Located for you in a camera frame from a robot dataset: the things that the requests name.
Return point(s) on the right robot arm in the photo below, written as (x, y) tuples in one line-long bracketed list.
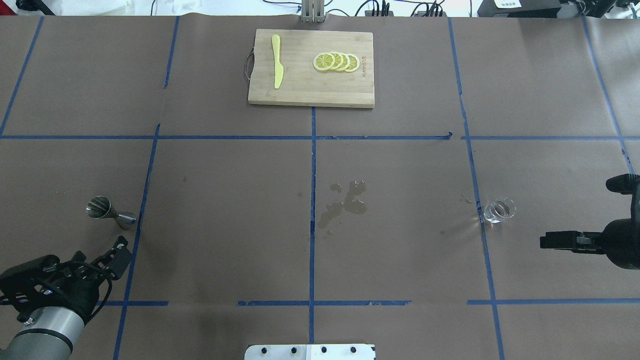
[(634, 214)]

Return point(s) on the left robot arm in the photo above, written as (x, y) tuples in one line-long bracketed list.
[(51, 333)]

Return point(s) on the black box with label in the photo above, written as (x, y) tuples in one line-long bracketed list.
[(520, 8)]

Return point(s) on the lemon slice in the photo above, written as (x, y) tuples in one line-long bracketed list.
[(346, 61), (353, 64), (338, 61), (323, 62)]

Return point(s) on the steel double jigger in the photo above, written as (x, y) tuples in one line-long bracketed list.
[(100, 207)]

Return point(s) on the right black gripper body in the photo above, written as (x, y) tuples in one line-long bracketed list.
[(622, 243)]

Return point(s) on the aluminium frame post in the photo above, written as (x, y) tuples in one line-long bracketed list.
[(313, 11)]

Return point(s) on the rear lemon slice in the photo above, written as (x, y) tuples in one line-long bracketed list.
[(353, 64)]

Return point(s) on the bamboo cutting board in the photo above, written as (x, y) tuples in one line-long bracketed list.
[(303, 85)]

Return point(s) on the front lemon slice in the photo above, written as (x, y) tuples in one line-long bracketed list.
[(323, 62)]

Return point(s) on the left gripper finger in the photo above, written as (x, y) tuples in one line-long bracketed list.
[(116, 260)]

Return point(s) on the clear glass cup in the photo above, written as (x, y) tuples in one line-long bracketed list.
[(499, 210)]

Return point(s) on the yellow plastic knife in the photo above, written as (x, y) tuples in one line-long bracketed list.
[(275, 41)]

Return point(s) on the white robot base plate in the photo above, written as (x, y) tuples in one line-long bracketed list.
[(335, 351)]

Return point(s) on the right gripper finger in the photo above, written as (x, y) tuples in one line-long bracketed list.
[(579, 242), (625, 184)]

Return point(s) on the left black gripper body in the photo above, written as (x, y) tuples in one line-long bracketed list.
[(75, 284)]

